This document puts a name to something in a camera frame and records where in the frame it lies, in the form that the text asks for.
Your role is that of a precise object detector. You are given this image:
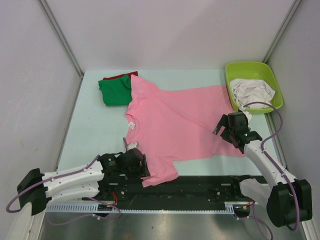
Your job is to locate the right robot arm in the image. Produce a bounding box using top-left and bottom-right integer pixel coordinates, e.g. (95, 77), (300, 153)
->
(213, 111), (313, 228)

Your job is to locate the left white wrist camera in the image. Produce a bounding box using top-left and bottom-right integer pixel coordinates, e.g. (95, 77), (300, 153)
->
(126, 142), (138, 151)

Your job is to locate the folded red t shirt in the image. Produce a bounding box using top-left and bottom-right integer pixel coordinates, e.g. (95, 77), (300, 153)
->
(103, 71), (139, 81)

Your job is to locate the slotted cable duct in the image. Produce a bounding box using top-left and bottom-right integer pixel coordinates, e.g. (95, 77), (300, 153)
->
(46, 201), (252, 215)

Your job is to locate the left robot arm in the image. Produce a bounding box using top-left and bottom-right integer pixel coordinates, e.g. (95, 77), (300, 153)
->
(16, 147), (150, 216)

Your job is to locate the aluminium frame post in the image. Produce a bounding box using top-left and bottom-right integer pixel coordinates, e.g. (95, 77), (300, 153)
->
(262, 0), (305, 68)
(37, 0), (85, 77)

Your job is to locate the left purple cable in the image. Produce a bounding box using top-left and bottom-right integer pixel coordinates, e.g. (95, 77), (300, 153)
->
(5, 137), (122, 226)

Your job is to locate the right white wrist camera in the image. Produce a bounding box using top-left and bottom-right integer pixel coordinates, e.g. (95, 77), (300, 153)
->
(238, 107), (252, 121)

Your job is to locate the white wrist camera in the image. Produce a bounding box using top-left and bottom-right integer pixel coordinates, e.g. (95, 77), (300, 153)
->
(126, 142), (138, 151)
(238, 107), (252, 121)

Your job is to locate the folded green t shirt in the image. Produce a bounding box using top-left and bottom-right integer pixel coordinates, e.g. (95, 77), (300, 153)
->
(98, 75), (132, 107)

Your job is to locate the pink t shirt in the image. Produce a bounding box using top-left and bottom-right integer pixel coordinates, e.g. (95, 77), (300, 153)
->
(125, 76), (242, 188)

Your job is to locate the white t shirt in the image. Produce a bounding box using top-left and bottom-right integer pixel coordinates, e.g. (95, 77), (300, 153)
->
(229, 78), (276, 107)

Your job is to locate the left aluminium frame post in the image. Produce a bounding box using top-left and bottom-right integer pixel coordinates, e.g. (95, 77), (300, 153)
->
(37, 0), (85, 77)

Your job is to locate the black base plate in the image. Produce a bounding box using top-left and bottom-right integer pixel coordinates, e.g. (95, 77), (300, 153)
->
(96, 175), (249, 207)

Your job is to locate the green plastic basin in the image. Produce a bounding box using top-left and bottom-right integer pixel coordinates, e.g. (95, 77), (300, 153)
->
(225, 61), (284, 114)

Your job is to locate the right aluminium frame post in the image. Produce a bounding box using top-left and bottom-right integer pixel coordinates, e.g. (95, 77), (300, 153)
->
(262, 0), (305, 68)

